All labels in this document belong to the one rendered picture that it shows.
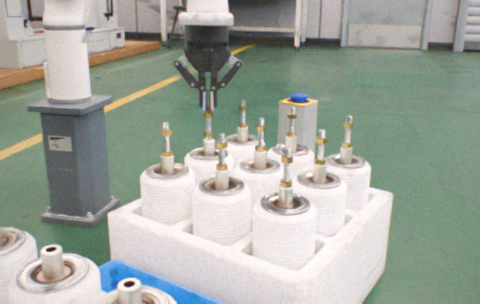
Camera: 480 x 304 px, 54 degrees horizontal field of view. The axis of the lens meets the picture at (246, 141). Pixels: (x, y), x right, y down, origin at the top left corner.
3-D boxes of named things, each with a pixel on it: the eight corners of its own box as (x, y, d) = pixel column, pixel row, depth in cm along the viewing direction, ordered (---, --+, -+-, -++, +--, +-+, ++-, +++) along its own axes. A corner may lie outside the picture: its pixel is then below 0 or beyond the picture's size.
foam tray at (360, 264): (113, 300, 88) (106, 212, 83) (232, 222, 119) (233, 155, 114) (298, 395, 68) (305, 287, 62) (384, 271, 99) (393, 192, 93)
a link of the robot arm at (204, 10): (178, 26, 77) (177, -14, 76) (183, 22, 88) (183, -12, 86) (233, 26, 78) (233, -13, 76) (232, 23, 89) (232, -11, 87)
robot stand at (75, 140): (39, 221, 118) (26, 104, 109) (73, 198, 132) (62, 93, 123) (93, 228, 115) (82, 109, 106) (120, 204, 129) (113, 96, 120)
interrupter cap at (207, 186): (190, 193, 74) (190, 189, 74) (208, 177, 81) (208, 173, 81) (236, 200, 72) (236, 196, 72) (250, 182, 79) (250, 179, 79)
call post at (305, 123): (273, 222, 120) (278, 103, 110) (286, 212, 125) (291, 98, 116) (298, 229, 116) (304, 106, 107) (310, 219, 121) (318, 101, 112)
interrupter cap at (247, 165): (288, 166, 87) (288, 163, 87) (267, 178, 81) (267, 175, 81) (254, 158, 91) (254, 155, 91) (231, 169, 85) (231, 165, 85)
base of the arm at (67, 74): (43, 103, 111) (34, 29, 106) (65, 95, 120) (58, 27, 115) (78, 105, 109) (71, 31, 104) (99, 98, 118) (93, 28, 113)
